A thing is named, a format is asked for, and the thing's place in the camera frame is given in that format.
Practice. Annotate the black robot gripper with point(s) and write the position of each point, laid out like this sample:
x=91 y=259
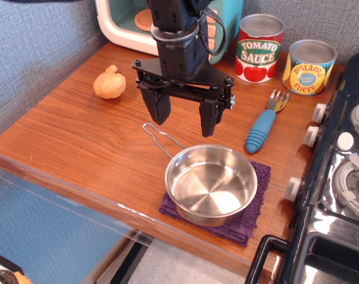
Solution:
x=183 y=70

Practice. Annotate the orange toy chicken leg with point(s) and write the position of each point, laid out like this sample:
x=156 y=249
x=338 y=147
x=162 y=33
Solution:
x=110 y=84

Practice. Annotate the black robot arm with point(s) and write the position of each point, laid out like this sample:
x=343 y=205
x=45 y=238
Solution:
x=180 y=15

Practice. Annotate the stainless steel pot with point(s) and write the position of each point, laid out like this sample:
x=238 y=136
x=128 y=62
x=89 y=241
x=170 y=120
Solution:
x=211 y=185

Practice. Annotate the toy microwave oven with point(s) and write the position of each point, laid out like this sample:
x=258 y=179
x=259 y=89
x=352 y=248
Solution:
x=127 y=24

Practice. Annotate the tomato sauce can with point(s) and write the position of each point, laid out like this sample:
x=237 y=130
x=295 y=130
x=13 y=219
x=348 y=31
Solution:
x=258 y=47

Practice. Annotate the white stove knob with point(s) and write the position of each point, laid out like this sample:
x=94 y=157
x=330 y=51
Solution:
x=319 y=113
x=292 y=188
x=311 y=135

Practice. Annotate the pineapple slices can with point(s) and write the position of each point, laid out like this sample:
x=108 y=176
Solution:
x=308 y=66

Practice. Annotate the purple cloth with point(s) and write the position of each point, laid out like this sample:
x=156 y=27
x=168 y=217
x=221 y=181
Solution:
x=241 y=230

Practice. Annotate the black toy stove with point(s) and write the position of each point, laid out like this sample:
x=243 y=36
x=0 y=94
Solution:
x=323 y=246

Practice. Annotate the blue handled fork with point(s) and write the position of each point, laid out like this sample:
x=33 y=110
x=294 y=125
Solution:
x=259 y=132

